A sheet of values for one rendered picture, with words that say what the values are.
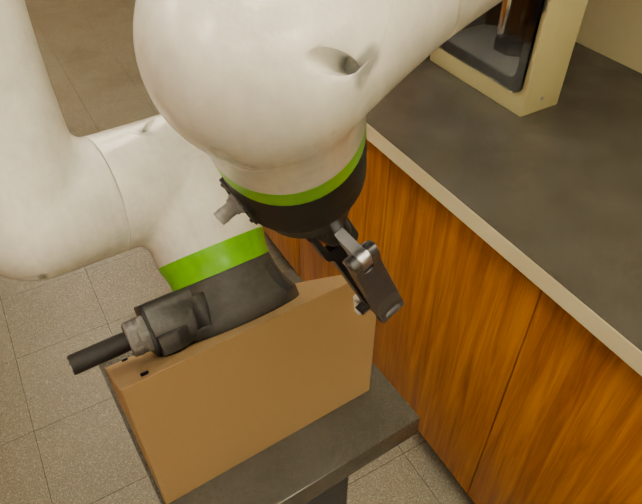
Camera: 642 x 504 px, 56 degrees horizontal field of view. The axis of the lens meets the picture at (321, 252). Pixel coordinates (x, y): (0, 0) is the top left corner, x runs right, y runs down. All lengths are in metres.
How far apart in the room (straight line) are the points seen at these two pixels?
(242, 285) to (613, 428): 0.71
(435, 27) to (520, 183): 0.93
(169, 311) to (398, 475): 1.25
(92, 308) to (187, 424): 1.68
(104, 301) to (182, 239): 1.67
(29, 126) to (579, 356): 0.88
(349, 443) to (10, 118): 0.51
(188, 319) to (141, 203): 0.13
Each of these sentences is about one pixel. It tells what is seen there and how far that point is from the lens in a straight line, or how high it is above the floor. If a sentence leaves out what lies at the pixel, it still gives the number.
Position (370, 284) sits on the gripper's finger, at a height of 1.28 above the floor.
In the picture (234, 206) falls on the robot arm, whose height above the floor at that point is 1.38.
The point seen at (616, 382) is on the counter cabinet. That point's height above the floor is 0.82.
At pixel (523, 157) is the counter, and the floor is 0.94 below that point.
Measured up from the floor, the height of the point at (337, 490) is 0.72.
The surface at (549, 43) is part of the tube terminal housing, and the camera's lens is 1.35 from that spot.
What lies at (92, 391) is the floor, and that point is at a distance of 2.07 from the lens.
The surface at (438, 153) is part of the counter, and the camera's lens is 1.24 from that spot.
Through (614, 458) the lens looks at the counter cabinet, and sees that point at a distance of 1.18.
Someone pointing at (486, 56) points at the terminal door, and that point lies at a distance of 1.42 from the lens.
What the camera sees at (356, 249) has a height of 1.32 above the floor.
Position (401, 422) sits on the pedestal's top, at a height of 0.94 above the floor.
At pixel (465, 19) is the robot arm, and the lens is 0.29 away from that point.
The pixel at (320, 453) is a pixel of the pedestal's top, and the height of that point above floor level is 0.94.
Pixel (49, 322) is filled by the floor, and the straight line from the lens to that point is 2.32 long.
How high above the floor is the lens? 1.61
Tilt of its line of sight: 43 degrees down
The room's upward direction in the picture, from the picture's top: straight up
